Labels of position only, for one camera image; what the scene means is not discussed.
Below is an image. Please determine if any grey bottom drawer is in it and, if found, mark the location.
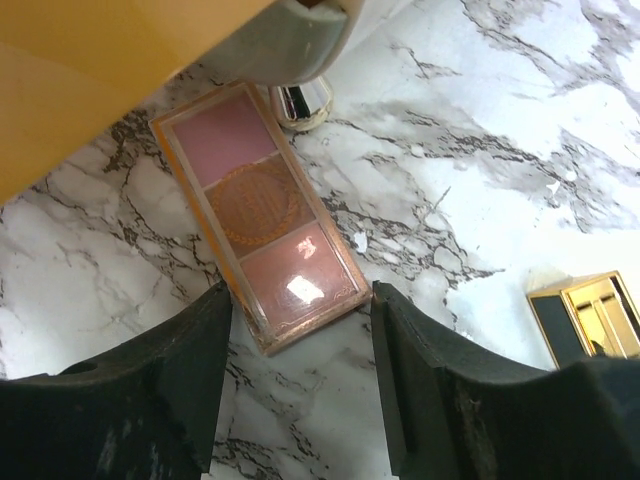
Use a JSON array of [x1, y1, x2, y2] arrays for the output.
[[198, 1, 364, 86]]

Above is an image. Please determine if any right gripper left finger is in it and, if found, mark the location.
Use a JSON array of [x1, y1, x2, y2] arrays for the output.
[[1, 284, 233, 479]]

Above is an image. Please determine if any black gold lipstick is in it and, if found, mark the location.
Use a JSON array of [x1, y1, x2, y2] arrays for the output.
[[527, 271, 639, 368]]

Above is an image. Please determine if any pink blush palette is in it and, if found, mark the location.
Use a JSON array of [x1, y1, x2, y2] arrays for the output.
[[150, 82, 371, 355]]

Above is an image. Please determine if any yellow drawer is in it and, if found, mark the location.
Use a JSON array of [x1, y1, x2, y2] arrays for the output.
[[1, 1, 268, 201]]

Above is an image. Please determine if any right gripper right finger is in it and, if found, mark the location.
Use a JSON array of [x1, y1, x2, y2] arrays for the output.
[[371, 282, 639, 479]]

